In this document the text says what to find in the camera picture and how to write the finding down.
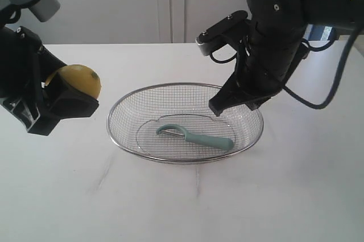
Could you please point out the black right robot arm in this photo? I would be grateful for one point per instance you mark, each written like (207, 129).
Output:
(346, 14)

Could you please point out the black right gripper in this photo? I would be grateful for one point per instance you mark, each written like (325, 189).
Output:
(271, 51)

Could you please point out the teal handled peeler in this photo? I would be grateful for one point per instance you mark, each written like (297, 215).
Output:
(199, 139)

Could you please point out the yellow lemon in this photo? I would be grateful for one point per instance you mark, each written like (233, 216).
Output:
(81, 77)

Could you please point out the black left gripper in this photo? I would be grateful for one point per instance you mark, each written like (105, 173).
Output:
(25, 66)

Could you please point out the oval wire mesh basket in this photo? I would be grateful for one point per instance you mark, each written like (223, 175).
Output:
(172, 123)

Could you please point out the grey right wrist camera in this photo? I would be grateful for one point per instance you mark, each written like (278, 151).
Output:
(230, 30)

